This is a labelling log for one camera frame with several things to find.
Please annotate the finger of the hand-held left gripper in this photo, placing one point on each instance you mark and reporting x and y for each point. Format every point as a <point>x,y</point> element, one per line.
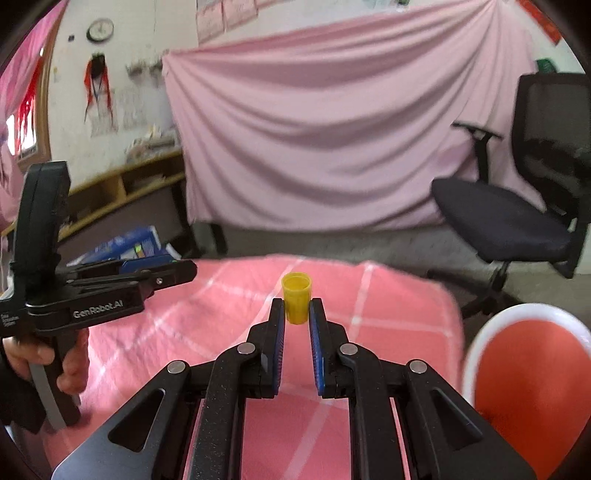
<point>171,272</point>
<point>147,264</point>

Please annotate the red bin with white rim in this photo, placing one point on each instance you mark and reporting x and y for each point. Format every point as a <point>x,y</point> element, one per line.
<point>531,378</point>

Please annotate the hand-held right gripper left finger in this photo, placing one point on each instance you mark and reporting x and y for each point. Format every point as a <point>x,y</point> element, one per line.
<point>278,350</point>

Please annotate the small yellow cup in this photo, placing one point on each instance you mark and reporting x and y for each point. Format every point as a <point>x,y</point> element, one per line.
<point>297,300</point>

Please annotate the red wall paper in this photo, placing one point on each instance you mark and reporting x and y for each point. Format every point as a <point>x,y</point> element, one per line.
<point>542,21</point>

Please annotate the round wall clock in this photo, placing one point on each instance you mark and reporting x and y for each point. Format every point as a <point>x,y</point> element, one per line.
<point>100,30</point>

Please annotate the pink checked tablecloth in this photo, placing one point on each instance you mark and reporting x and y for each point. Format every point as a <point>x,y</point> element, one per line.
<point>207,314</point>

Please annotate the blue cardboard box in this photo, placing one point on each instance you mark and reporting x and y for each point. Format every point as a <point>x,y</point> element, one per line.
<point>124,242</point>

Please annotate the pile of books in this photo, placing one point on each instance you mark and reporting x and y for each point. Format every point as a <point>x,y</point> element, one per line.
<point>150,143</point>

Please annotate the red hanging wall decoration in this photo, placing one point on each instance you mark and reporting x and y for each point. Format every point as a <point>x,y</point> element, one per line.
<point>97,74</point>

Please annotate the green sign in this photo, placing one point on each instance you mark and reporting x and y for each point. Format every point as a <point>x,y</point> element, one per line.
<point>546,65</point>

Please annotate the person's left hand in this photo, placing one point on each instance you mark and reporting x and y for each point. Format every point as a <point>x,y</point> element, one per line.
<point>74,369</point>

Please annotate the black office chair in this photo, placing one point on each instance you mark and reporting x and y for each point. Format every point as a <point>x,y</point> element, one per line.
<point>498,212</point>

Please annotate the pink window curtain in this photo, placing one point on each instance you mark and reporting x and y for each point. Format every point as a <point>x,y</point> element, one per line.
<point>23,69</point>

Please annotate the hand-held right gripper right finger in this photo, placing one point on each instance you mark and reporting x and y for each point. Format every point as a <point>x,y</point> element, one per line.
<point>316,350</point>

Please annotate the pink hanging cloth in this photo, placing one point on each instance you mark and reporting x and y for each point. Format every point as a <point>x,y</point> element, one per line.
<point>323,129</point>

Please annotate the wooden wall shelf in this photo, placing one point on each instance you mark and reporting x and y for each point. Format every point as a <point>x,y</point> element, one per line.
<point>138,168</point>

